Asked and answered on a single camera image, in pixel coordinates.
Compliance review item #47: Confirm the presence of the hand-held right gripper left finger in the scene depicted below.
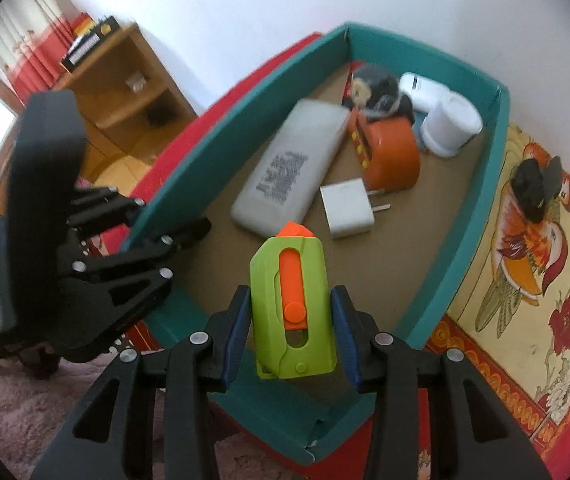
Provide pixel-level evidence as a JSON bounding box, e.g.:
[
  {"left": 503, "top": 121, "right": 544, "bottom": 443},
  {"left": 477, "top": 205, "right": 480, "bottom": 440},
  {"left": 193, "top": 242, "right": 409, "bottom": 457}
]
[{"left": 30, "top": 285, "right": 253, "bottom": 480}]

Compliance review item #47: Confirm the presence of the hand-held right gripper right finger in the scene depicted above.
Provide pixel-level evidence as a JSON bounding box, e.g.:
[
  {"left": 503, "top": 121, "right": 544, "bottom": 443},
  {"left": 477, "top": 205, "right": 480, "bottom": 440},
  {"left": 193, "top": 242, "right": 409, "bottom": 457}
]
[{"left": 329, "top": 285, "right": 551, "bottom": 480}]

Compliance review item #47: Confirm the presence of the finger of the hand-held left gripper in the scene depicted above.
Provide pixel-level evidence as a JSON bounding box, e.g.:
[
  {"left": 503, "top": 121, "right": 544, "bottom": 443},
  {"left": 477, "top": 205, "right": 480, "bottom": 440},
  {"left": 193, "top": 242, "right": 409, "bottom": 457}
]
[
  {"left": 62, "top": 216, "right": 213, "bottom": 361},
  {"left": 67, "top": 186, "right": 147, "bottom": 236}
]

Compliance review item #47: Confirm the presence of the green orange utility knife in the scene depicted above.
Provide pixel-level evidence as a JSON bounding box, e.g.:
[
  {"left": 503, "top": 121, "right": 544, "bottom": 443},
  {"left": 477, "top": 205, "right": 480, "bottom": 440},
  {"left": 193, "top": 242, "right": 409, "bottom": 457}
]
[{"left": 249, "top": 222, "right": 338, "bottom": 380}]

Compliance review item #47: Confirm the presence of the teal cardboard box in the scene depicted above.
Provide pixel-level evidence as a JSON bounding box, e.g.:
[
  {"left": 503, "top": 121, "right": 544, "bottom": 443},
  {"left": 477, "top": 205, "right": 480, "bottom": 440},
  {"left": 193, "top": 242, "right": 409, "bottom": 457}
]
[{"left": 122, "top": 21, "right": 511, "bottom": 466}]

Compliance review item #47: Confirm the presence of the white charger plug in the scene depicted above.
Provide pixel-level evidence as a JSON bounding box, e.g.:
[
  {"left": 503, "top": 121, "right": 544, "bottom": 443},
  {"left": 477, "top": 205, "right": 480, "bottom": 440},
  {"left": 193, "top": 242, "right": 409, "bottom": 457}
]
[{"left": 320, "top": 181, "right": 392, "bottom": 240}]

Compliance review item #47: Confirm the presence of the white power bank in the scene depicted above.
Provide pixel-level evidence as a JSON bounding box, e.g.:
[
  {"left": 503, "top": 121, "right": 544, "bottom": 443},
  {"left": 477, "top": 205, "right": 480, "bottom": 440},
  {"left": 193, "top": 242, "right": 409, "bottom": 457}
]
[{"left": 230, "top": 99, "right": 350, "bottom": 238}]

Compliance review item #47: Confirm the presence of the orange plastic device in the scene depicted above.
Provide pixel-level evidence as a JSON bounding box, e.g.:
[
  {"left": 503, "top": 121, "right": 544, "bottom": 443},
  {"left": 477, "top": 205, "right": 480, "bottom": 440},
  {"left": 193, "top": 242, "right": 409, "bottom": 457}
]
[{"left": 346, "top": 109, "right": 422, "bottom": 196}]

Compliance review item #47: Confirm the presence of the white round container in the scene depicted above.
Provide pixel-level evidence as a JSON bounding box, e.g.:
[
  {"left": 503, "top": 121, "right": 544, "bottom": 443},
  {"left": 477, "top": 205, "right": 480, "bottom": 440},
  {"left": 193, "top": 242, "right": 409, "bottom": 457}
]
[{"left": 421, "top": 92, "right": 483, "bottom": 158}]

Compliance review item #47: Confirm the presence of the panda plush toy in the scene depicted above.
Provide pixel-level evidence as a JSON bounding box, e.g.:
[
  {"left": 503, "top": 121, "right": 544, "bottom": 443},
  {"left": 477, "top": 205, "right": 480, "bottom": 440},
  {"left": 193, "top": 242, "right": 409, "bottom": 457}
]
[{"left": 342, "top": 62, "right": 416, "bottom": 123}]

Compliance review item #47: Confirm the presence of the white earbuds case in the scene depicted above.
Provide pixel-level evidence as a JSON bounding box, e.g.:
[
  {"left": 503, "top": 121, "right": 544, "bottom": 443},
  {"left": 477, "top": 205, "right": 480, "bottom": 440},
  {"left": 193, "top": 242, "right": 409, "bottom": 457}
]
[{"left": 397, "top": 72, "right": 453, "bottom": 116}]

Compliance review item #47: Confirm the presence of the wooden shelf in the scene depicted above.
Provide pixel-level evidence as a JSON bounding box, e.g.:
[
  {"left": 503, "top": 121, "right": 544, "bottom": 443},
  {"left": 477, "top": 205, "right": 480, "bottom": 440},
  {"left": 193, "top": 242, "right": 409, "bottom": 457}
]
[{"left": 0, "top": 22, "right": 200, "bottom": 233}]

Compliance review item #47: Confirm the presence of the black yellow box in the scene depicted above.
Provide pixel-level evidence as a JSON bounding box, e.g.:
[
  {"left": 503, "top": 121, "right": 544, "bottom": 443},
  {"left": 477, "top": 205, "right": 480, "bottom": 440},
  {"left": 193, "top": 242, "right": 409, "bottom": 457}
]
[{"left": 61, "top": 16, "right": 120, "bottom": 73}]

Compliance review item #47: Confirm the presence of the black pouch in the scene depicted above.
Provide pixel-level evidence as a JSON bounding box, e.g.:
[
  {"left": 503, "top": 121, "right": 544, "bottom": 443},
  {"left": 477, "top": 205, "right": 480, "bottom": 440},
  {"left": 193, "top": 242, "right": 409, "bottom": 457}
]
[{"left": 512, "top": 156, "right": 563, "bottom": 223}]

